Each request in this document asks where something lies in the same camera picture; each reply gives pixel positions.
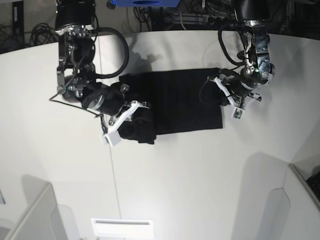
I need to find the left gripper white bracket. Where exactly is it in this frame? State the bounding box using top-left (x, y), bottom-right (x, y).
top-left (206, 74), bottom-right (263, 111)

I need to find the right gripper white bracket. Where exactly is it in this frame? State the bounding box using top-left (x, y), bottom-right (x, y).
top-left (82, 83), bottom-right (151, 133)

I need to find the black T-shirt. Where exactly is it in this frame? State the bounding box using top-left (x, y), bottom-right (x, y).
top-left (111, 67), bottom-right (223, 145)

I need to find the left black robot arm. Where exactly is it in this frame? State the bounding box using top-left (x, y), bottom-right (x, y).
top-left (208, 0), bottom-right (275, 109)

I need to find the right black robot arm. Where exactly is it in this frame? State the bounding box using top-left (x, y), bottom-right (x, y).
top-left (49, 0), bottom-right (149, 135)

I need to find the blue box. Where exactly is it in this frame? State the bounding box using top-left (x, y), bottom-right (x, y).
top-left (109, 0), bottom-right (180, 8)

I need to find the white table slot plate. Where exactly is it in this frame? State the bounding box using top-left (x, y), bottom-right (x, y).
top-left (91, 218), bottom-right (154, 239)

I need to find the black keyboard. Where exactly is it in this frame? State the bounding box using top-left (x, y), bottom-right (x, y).
top-left (306, 173), bottom-right (320, 200)

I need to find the grey monitor left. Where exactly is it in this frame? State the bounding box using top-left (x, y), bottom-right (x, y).
top-left (0, 174), bottom-right (82, 240)

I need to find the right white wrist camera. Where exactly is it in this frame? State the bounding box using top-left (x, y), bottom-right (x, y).
top-left (100, 131), bottom-right (122, 148)

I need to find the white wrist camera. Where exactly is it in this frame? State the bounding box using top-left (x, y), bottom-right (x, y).
top-left (232, 107), bottom-right (246, 120)
top-left (100, 131), bottom-right (122, 148)

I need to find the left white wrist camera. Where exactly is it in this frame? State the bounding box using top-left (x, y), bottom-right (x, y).
top-left (232, 107), bottom-right (246, 120)

